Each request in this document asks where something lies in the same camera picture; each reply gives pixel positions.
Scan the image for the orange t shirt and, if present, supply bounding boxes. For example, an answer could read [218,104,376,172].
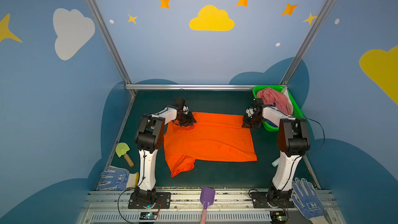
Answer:
[164,112,257,177]

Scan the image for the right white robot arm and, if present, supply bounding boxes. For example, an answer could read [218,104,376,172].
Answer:
[243,105,311,196]

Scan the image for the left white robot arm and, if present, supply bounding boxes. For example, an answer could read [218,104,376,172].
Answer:
[135,105,196,191]

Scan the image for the blue t shirt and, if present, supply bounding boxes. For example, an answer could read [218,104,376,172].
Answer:
[267,120,278,128]

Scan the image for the pink t shirt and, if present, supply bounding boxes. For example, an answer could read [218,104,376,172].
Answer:
[257,88,289,115]

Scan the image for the white t shirt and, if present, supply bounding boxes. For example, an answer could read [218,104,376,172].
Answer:
[281,87,294,115]

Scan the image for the green plastic basket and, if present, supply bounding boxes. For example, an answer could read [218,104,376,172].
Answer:
[252,85,304,132]

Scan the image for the light blue toy shovel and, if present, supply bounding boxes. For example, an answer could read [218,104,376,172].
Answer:
[272,158,280,167]

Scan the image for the green toy shovel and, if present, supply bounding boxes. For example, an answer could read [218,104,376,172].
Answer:
[116,143,134,167]

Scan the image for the purple toy shovel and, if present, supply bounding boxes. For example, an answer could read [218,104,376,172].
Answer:
[200,187,216,224]

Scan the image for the left blue dotted glove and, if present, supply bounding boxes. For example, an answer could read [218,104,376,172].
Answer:
[96,166,139,191]

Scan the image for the blue dotted glove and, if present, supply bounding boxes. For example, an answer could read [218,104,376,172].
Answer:
[292,177,328,224]
[96,166,139,191]

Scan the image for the right blue dotted glove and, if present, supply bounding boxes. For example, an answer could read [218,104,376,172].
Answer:
[292,177,328,224]

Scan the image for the right green circuit board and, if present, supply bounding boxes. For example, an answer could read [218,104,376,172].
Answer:
[270,212,289,224]

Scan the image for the green circuit board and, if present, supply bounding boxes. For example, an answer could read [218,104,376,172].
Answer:
[270,212,289,224]
[140,212,158,221]

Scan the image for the left green circuit board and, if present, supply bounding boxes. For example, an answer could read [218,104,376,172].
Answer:
[140,212,158,221]

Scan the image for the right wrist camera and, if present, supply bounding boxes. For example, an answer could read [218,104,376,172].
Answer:
[246,98,264,117]

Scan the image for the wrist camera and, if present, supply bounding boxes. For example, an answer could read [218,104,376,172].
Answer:
[172,97,189,113]
[246,98,264,117]

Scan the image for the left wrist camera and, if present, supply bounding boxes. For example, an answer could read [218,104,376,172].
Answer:
[172,97,189,113]

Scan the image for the left side aluminium rail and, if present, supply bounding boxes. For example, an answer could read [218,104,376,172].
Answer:
[101,89,135,170]

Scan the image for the horizontal aluminium frame rail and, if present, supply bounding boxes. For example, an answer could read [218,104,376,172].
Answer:
[125,84,257,91]

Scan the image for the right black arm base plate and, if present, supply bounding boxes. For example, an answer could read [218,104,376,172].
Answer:
[248,189,294,208]

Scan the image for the right side aluminium rail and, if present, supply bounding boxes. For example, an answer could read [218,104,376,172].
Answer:
[303,156,322,189]

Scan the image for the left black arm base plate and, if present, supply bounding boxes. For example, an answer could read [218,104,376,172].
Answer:
[127,192,171,209]

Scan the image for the right upright aluminium post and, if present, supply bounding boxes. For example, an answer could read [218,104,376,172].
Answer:
[280,0,337,86]

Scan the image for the upright aluminium post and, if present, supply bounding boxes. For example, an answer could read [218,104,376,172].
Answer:
[85,0,131,84]
[280,0,337,86]

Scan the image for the left upright aluminium post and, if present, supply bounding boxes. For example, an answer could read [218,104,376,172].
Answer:
[85,0,131,84]

